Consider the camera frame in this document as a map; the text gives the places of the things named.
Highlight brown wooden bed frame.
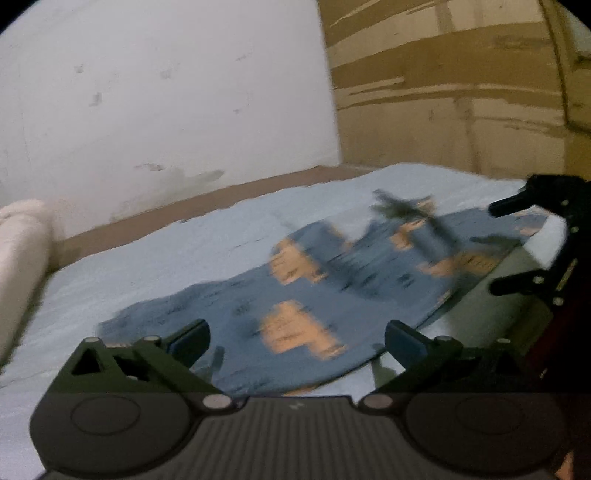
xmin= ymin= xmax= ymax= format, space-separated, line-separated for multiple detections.
xmin=50 ymin=165 xmax=375 ymax=271

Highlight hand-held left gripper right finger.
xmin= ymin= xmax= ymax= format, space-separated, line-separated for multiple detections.
xmin=358 ymin=319 xmax=534 ymax=411

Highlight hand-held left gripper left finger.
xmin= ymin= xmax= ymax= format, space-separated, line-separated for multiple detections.
xmin=54 ymin=319 xmax=234 ymax=411

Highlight plywood board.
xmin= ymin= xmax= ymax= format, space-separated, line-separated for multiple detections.
xmin=318 ymin=0 xmax=591 ymax=185

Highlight light blue deer print bedspread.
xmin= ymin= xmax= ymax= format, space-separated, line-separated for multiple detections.
xmin=0 ymin=164 xmax=571 ymax=480

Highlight rolled beige quilt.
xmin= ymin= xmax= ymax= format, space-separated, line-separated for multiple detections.
xmin=0 ymin=198 xmax=57 ymax=370

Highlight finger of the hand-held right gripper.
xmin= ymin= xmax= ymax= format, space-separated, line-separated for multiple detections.
xmin=488 ymin=270 xmax=567 ymax=306
xmin=488 ymin=174 xmax=583 ymax=219

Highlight blue pants with orange cars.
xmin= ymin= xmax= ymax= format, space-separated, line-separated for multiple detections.
xmin=95 ymin=191 xmax=550 ymax=398

